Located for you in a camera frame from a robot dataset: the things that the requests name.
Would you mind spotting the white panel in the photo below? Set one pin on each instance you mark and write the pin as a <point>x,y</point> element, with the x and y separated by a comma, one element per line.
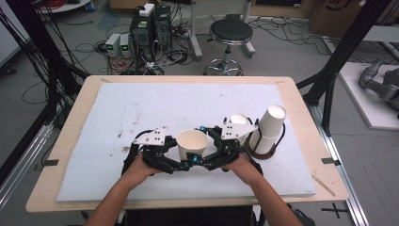
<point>9,37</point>

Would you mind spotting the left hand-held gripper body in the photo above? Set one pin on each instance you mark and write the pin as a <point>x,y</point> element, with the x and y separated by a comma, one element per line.
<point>153,138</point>

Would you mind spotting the white box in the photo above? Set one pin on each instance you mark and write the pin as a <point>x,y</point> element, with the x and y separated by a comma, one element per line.
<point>146,10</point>

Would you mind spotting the person's dark clothing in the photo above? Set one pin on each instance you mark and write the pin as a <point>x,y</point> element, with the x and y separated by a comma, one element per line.
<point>188,218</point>

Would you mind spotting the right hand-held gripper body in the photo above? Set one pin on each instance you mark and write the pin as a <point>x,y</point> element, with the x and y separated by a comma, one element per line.
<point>232,147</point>

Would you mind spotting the black tape strip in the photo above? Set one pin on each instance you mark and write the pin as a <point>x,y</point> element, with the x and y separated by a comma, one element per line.
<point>50,163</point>
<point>331,161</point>

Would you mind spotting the cardboard box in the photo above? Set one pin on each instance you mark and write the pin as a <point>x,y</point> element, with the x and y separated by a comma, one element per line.
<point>338,19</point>

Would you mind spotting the round white table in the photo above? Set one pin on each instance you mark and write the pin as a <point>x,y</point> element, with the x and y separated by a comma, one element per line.
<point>69,7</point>

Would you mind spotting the thin wooden stick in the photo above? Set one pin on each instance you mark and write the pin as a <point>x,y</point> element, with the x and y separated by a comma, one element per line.
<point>323,185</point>

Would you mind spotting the white foam mat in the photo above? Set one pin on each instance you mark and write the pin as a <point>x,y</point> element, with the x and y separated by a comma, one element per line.
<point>156,103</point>

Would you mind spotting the grey power supply unit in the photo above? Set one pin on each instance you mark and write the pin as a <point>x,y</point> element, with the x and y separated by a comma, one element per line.
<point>113,44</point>
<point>125,44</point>

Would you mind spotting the black round stool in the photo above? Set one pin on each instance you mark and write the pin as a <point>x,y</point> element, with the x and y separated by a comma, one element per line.
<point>230,29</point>

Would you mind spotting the white shelf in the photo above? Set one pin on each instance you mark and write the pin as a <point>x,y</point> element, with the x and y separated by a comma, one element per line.
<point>382,34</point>

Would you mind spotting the grey metal stand leg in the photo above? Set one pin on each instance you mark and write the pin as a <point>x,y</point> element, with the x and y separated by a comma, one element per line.
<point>250,47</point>
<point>195,44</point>

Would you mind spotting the single white paper cup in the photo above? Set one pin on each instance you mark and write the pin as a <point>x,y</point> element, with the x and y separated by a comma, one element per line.
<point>191,147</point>

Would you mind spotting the black metal frame post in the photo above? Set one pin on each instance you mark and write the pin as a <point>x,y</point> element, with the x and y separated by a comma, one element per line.
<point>345,47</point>
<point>47,53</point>

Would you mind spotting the blue container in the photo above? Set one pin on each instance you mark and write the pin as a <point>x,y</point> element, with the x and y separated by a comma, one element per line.
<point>90,7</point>

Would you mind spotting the white board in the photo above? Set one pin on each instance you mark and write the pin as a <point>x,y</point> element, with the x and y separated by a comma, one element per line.
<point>370,109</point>

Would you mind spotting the wooden cabinet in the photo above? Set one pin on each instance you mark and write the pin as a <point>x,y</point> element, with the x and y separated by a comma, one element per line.
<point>125,3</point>
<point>282,11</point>

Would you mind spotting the person's left hand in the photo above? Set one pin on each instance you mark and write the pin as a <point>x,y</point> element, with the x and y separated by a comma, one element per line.
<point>139,172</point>

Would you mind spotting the person's right hand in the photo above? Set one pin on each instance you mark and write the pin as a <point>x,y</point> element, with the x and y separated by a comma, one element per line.
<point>246,171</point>

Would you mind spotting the aluminium rail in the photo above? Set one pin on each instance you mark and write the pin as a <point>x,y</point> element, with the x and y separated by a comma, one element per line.
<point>25,160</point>
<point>354,201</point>

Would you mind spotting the black tape cross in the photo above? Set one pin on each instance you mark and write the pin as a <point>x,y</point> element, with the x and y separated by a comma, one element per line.
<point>335,209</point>

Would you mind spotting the black double cup holder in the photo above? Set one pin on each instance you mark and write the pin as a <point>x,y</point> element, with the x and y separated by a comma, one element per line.
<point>262,156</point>

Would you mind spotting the black computer tower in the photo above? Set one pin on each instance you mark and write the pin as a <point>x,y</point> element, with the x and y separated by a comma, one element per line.
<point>162,28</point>
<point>141,34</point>

